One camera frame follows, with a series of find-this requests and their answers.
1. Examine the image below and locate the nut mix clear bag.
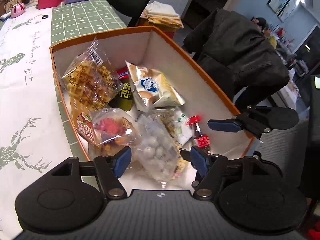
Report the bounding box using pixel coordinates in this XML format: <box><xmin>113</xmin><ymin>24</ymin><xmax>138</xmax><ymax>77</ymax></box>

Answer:
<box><xmin>151</xmin><ymin>108</ymin><xmax>177</xmax><ymax>140</ymax></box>

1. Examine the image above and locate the mixed fruit chips bag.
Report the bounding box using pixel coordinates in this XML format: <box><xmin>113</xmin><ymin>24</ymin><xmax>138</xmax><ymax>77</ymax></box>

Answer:
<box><xmin>89</xmin><ymin>108</ymin><xmax>141</xmax><ymax>156</ymax></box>

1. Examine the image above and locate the orange brown snack packet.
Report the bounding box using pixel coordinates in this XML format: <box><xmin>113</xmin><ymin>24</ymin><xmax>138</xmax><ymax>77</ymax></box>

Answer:
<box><xmin>70</xmin><ymin>98</ymin><xmax>99</xmax><ymax>146</ymax></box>

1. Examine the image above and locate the orange cardboard box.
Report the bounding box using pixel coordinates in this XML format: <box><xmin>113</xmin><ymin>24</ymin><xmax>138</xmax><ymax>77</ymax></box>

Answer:
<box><xmin>50</xmin><ymin>27</ymin><xmax>253</xmax><ymax>191</ymax></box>

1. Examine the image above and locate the pink round container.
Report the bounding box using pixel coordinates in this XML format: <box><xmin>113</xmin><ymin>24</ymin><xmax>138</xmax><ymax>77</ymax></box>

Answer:
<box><xmin>10</xmin><ymin>2</ymin><xmax>25</xmax><ymax>18</ymax></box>

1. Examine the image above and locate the green checked tablecloth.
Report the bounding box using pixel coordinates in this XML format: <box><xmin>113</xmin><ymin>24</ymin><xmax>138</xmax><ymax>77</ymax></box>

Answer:
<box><xmin>51</xmin><ymin>0</ymin><xmax>126</xmax><ymax>161</ymax></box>

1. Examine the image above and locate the black green snack packet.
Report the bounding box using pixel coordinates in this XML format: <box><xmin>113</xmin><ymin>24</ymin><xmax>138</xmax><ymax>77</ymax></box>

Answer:
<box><xmin>108</xmin><ymin>77</ymin><xmax>133</xmax><ymax>112</ymax></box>

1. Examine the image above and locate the red stool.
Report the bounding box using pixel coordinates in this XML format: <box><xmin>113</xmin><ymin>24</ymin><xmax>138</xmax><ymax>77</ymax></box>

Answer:
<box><xmin>136</xmin><ymin>18</ymin><xmax>176</xmax><ymax>39</ymax></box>

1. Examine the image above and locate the waffle cookies clear bag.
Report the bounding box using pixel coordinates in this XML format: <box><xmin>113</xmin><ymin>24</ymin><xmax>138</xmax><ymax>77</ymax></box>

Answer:
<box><xmin>60</xmin><ymin>38</ymin><xmax>124</xmax><ymax>111</ymax></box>

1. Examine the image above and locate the red spicy snack packet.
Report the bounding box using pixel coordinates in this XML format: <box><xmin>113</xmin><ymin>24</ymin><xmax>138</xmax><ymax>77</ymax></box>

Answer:
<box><xmin>116</xmin><ymin>66</ymin><xmax>129</xmax><ymax>79</ymax></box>

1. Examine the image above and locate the white table runner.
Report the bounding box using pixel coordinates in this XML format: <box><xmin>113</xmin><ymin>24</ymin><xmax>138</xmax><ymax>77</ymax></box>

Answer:
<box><xmin>1</xmin><ymin>7</ymin><xmax>71</xmax><ymax>239</ymax></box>

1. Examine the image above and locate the folded cloths stack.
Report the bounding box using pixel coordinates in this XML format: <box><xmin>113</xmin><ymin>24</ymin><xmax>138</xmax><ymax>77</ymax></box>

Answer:
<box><xmin>143</xmin><ymin>1</ymin><xmax>184</xmax><ymax>29</ymax></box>

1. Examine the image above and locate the puffed rice snack bag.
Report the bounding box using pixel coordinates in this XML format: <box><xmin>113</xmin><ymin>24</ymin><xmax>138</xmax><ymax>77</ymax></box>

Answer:
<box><xmin>171</xmin><ymin>141</ymin><xmax>189</xmax><ymax>180</ymax></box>

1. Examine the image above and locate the white candy balls bag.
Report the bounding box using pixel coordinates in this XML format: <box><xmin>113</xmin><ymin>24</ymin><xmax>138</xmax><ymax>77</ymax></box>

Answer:
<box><xmin>133</xmin><ymin>114</ymin><xmax>179</xmax><ymax>189</ymax></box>

